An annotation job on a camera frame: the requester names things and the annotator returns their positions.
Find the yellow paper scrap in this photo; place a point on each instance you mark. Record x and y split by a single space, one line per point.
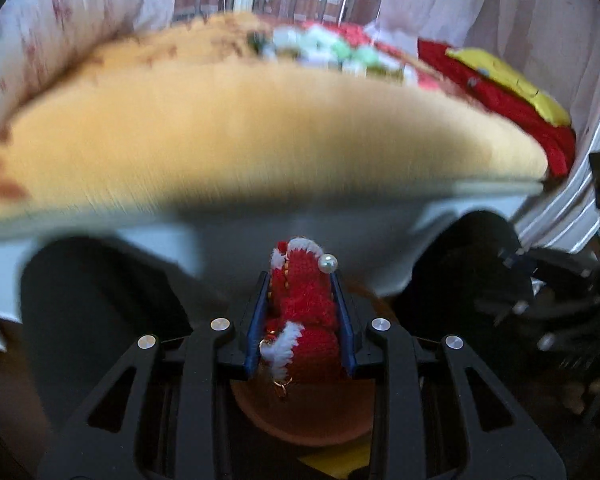
337 460

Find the red crocheted ornament with pearl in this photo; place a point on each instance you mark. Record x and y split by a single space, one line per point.
305 305

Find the floral white curtain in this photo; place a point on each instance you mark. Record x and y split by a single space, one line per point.
45 35

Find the tan plush blanket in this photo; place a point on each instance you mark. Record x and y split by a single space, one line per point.
260 130

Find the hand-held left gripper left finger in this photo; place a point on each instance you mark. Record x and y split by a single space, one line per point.
258 332

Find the orange round bin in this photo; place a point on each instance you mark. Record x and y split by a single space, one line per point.
305 410

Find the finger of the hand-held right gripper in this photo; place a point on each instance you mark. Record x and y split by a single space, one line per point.
545 267
540 325

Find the red and yellow plush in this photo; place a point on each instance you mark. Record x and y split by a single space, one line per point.
510 105

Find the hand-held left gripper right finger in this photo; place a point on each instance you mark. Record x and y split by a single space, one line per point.
343 332

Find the colourful crocheted piece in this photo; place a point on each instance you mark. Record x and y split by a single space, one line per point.
337 52

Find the grey mattress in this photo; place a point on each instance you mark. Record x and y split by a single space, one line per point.
330 192

